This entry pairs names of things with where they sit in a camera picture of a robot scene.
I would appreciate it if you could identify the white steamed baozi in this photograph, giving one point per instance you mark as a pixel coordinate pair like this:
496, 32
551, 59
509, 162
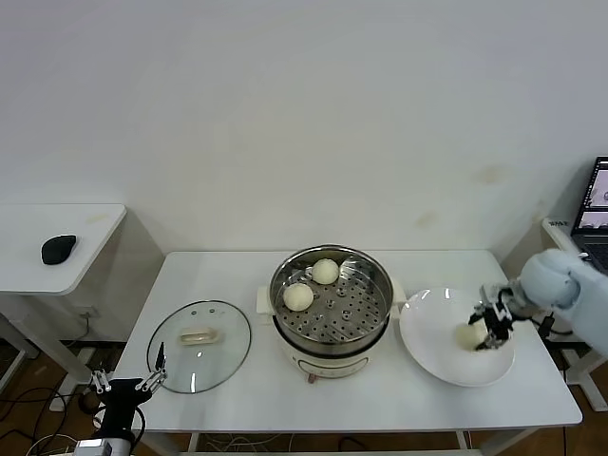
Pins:
325, 271
465, 336
298, 297

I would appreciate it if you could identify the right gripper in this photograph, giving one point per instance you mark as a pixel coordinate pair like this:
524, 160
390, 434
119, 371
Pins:
506, 304

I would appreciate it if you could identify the stainless steel steamer basket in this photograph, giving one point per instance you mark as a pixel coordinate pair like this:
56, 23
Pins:
351, 313

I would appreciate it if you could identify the round glass lid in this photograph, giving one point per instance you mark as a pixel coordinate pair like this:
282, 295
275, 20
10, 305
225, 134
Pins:
209, 361

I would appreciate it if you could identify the brown round floor object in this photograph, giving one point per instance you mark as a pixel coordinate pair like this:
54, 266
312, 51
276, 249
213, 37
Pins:
87, 403

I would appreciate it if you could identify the white work table leg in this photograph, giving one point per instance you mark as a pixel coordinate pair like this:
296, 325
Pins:
463, 444
193, 444

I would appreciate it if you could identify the black computer mouse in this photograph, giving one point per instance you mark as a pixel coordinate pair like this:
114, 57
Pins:
58, 249

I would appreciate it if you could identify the printed label sticker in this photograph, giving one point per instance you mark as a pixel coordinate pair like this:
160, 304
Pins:
558, 222

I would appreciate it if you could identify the white wall socket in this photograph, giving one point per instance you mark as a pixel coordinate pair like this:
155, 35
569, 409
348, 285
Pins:
88, 312

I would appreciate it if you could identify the white round plate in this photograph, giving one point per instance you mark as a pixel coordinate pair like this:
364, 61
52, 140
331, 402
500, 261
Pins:
437, 342

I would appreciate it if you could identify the white side table with mouse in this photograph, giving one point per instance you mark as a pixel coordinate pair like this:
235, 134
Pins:
28, 275

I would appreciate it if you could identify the white floor power strip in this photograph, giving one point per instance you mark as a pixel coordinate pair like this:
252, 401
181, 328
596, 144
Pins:
57, 404

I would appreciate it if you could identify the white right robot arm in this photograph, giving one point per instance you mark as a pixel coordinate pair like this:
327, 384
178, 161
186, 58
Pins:
551, 280

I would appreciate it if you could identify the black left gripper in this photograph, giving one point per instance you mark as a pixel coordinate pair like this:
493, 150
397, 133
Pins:
122, 404

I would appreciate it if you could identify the cream electric cooker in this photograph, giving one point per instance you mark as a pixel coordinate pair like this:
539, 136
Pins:
328, 363

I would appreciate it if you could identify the black open laptop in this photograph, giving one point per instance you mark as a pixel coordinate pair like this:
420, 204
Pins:
594, 204

